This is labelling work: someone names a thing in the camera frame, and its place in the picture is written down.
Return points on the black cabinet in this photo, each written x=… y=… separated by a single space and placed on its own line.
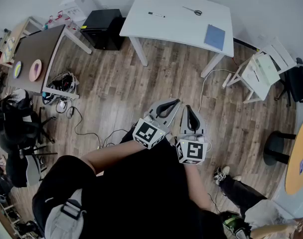
x=101 y=21

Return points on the person's black clothing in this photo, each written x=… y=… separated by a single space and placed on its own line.
x=141 y=195

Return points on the orange round table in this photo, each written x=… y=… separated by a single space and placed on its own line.
x=297 y=175

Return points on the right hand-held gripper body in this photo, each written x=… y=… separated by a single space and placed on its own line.
x=194 y=151

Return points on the white water dispenser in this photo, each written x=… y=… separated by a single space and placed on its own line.
x=79 y=1

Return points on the pale green box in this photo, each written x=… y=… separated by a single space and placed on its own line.
x=267 y=68

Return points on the grey bag with black buckle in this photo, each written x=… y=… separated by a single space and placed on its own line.
x=56 y=223

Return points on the person's right forearm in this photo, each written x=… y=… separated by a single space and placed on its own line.
x=196 y=185

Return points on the light wooden table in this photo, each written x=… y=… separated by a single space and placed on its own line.
x=14 y=37

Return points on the clear empty water jugs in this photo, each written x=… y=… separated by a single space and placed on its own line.
x=59 y=19

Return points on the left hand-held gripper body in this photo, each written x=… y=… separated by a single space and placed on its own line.
x=145 y=132

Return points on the black green bag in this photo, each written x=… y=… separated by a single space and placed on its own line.
x=233 y=223

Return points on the person's left forearm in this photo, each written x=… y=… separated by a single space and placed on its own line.
x=111 y=153

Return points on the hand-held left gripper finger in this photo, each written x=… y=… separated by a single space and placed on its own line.
x=172 y=109
x=164 y=103

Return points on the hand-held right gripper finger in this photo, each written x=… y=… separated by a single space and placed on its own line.
x=197 y=123
x=187 y=118

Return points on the white foam packaging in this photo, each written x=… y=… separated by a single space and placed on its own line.
x=251 y=80

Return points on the black marker pen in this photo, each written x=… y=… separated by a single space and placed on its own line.
x=156 y=14

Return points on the pink plate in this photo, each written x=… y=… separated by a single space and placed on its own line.
x=33 y=71

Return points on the white rectangular table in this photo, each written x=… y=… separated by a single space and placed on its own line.
x=179 y=21

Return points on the blue yellow plate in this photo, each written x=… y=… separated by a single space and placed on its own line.
x=17 y=70

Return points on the black office chair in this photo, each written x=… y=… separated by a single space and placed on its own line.
x=298 y=83
x=17 y=123

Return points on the blue notebook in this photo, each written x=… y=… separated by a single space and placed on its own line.
x=214 y=37

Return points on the white wooden chair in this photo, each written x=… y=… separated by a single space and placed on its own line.
x=278 y=51

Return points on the brown table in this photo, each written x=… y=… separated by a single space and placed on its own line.
x=34 y=48

